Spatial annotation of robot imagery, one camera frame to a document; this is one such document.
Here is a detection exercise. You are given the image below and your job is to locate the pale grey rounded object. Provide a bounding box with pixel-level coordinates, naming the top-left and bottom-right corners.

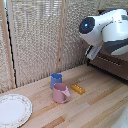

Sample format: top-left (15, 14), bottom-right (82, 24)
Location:
top-left (110, 104), bottom-right (128, 128)

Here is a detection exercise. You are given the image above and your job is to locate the short metal drawer handle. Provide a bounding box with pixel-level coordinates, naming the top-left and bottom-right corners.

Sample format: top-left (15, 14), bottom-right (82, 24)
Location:
top-left (99, 55), bottom-right (123, 67)

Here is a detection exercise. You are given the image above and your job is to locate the white floral rim plate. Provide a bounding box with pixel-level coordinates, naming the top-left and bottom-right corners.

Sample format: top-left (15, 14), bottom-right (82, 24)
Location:
top-left (0, 93), bottom-right (34, 128)

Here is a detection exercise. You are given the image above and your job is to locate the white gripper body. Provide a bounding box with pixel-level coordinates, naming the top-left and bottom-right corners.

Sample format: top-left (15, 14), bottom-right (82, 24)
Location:
top-left (85, 44), bottom-right (103, 61)

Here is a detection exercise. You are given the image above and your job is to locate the wooden screen post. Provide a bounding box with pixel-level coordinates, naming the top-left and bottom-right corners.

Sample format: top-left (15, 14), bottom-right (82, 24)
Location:
top-left (55, 0), bottom-right (68, 75)
top-left (0, 0), bottom-right (17, 90)

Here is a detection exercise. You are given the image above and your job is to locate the pink mug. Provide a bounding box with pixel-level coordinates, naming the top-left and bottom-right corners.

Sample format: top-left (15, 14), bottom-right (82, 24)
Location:
top-left (52, 82), bottom-right (72, 104)

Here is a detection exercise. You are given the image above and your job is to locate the yellow rectangular block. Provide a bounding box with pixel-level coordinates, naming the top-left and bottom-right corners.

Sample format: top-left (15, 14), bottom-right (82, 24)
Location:
top-left (70, 83), bottom-right (86, 96)

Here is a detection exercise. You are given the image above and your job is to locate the blue cup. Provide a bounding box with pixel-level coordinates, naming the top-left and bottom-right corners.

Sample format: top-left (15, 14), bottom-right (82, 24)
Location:
top-left (50, 72), bottom-right (64, 90)

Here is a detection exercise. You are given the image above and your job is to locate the wide bamboo screen panel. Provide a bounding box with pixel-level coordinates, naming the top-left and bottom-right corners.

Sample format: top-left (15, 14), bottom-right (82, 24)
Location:
top-left (6, 0), bottom-right (63, 88)

